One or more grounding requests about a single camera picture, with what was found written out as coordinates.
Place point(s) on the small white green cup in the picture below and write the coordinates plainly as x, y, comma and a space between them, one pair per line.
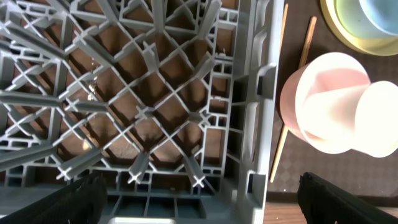
363, 118

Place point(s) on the left wooden chopstick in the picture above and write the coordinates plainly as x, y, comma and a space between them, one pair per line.
286, 8

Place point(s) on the pink white bowl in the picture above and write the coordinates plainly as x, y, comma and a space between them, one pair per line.
331, 71

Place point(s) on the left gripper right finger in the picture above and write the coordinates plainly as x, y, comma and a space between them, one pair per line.
322, 202

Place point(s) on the light blue bowl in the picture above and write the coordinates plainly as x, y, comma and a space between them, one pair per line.
368, 19

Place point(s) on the dark brown serving tray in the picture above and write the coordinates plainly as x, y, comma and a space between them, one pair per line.
372, 179

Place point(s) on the grey plastic dishwasher rack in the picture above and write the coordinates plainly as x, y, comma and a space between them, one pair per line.
172, 102

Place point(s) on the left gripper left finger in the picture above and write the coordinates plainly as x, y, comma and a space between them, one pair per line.
79, 202

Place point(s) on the yellow plate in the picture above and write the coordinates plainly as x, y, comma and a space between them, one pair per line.
380, 47

